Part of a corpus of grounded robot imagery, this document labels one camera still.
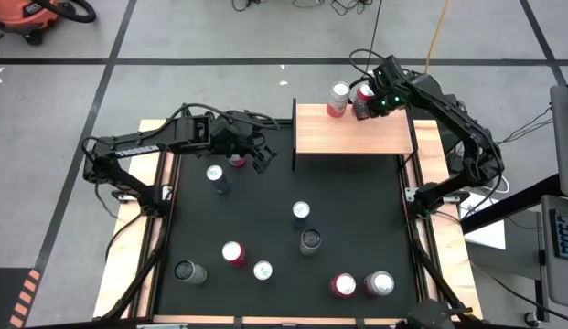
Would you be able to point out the wooden shelf with black legs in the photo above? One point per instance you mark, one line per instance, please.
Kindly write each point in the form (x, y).
(356, 134)

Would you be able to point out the silver slim can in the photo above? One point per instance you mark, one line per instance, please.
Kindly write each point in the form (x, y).
(187, 271)

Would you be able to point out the dark slim can teal tab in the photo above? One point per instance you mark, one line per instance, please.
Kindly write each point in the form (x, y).
(214, 172)

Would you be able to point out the black desk beam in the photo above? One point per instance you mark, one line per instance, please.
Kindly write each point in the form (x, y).
(507, 205)

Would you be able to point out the silver white Celsius can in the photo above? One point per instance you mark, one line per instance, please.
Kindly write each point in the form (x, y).
(310, 244)

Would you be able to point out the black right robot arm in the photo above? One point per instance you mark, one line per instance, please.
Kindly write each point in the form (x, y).
(448, 109)

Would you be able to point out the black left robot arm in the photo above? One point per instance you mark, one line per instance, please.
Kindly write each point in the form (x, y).
(137, 148)

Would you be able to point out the black perforated computer case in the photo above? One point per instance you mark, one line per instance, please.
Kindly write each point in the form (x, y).
(432, 137)

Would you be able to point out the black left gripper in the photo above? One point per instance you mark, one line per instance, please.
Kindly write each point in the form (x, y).
(233, 132)

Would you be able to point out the black orange hazard mat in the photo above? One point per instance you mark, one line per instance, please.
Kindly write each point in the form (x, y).
(4, 297)

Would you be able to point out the grey monitor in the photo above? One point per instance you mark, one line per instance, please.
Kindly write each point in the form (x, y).
(564, 137)

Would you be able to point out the grey can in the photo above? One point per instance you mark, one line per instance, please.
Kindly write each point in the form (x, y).
(337, 102)

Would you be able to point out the black caster wheel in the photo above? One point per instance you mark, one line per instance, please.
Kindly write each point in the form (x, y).
(531, 318)

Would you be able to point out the orange shop vacuum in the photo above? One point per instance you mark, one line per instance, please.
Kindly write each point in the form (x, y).
(18, 16)

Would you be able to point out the pink and white can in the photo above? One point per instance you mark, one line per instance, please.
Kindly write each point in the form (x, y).
(238, 161)

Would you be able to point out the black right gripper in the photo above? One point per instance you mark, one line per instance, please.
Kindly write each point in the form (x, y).
(389, 89)

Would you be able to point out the red Fanta can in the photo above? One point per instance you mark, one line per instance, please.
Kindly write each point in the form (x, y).
(232, 251)
(344, 285)
(365, 93)

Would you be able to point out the blue silver Red Bull can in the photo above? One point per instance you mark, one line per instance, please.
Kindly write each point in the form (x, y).
(301, 209)

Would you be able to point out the grey laptop with keyboard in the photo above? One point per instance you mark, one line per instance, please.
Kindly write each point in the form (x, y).
(566, 235)

